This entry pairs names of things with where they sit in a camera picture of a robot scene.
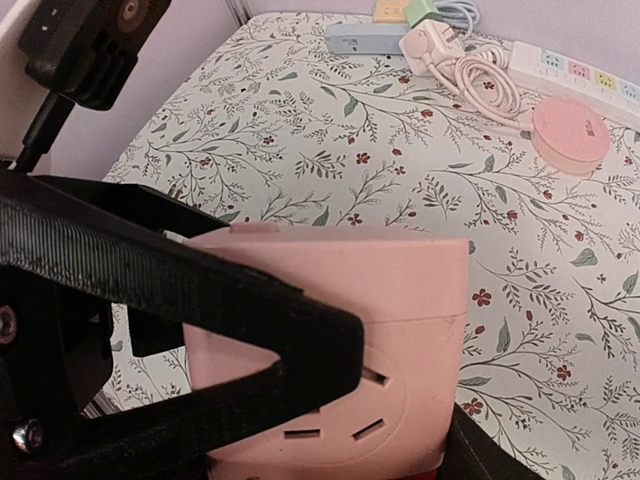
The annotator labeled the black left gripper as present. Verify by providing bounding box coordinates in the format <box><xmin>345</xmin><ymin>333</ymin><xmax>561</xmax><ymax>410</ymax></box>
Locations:
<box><xmin>1</xmin><ymin>174</ymin><xmax>361</xmax><ymax>479</ymax></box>

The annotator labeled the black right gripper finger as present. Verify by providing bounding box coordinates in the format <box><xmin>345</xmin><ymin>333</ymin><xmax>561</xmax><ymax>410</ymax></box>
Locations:
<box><xmin>439</xmin><ymin>404</ymin><xmax>543</xmax><ymax>480</ymax></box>

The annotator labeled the light pink cube socket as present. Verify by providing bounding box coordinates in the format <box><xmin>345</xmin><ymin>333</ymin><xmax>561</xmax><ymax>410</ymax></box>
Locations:
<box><xmin>190</xmin><ymin>223</ymin><xmax>469</xmax><ymax>479</ymax></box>

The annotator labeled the yellow cube socket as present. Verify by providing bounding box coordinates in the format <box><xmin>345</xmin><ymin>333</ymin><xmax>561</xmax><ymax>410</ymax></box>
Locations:
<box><xmin>372</xmin><ymin>0</ymin><xmax>410</xmax><ymax>24</ymax></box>

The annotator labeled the white plug block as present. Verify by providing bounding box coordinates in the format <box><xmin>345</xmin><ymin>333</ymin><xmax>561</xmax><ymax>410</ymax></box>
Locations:
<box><xmin>399</xmin><ymin>19</ymin><xmax>465</xmax><ymax>76</ymax></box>

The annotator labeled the green beige socket adapter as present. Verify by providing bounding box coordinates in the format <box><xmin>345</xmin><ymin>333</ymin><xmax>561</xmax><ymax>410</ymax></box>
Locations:
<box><xmin>403</xmin><ymin>0</ymin><xmax>442</xmax><ymax>28</ymax></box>

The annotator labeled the floral table cloth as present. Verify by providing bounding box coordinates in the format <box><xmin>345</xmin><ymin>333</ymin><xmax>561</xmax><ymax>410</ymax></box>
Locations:
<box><xmin>107</xmin><ymin>13</ymin><xmax>639</xmax><ymax>479</ymax></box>

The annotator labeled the blue power strip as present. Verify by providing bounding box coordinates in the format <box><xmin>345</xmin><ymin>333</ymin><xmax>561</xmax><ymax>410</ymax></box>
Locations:
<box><xmin>324</xmin><ymin>23</ymin><xmax>409</xmax><ymax>55</ymax></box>

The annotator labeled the white colourful power strip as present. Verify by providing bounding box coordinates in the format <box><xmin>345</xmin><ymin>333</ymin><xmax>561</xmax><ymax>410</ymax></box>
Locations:
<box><xmin>507</xmin><ymin>42</ymin><xmax>639</xmax><ymax>131</ymax></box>

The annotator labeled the pink round cable reel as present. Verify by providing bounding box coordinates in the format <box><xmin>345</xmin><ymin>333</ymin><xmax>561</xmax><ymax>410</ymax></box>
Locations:
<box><xmin>531</xmin><ymin>97</ymin><xmax>611</xmax><ymax>176</ymax></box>

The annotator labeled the white coiled cable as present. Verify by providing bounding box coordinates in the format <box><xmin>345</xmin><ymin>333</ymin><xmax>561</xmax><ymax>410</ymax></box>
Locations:
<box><xmin>429</xmin><ymin>41</ymin><xmax>534</xmax><ymax>133</ymax></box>

